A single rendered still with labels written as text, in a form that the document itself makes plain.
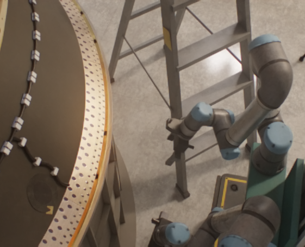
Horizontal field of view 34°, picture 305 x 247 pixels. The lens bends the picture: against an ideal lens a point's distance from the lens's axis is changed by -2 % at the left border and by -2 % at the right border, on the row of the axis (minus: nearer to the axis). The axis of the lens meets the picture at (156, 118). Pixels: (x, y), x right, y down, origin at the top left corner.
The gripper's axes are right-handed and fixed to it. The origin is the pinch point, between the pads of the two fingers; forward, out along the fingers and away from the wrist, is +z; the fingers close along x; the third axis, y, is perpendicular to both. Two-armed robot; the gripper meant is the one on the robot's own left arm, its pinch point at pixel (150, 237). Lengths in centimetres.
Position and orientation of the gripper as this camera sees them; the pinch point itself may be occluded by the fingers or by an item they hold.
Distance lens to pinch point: 203.2
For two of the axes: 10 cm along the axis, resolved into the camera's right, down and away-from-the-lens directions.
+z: -3.3, 2.7, 9.0
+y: -8.8, -4.3, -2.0
